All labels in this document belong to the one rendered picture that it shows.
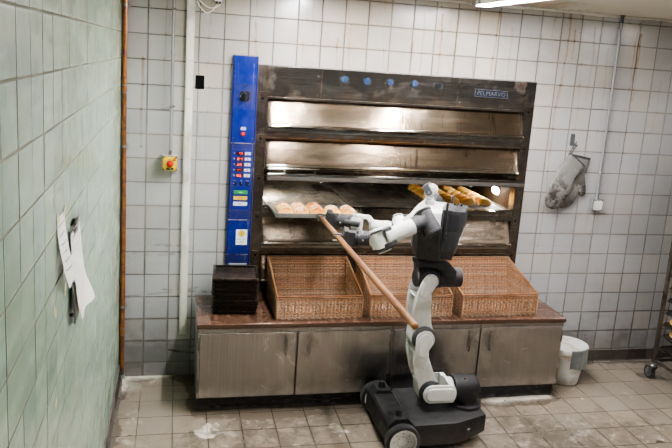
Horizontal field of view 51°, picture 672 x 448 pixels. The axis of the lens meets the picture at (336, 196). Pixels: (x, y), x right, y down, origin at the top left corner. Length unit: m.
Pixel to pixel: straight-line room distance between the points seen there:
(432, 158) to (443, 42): 0.78
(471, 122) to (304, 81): 1.20
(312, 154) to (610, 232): 2.36
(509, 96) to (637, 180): 1.23
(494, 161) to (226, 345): 2.23
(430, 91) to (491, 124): 0.51
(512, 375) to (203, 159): 2.49
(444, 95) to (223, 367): 2.29
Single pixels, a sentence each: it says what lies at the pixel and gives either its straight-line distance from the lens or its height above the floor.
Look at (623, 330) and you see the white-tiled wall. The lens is 6.00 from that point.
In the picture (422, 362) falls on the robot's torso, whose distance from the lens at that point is 4.23.
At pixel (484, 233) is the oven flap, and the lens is 5.16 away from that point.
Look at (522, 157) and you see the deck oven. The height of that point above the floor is 1.57.
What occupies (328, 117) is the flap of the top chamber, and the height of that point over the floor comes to 1.79.
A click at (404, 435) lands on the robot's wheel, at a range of 4.16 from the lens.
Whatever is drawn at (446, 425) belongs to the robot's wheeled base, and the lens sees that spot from 4.28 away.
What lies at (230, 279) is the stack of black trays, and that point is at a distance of 4.37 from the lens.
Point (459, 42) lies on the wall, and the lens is 4.89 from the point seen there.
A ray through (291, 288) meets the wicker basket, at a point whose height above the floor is 0.64.
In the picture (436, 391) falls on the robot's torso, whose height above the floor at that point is 0.31.
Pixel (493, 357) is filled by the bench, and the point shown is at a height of 0.31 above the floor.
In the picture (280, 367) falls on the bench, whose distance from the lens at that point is 4.46.
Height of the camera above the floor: 2.19
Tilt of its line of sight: 11 degrees down
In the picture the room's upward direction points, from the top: 4 degrees clockwise
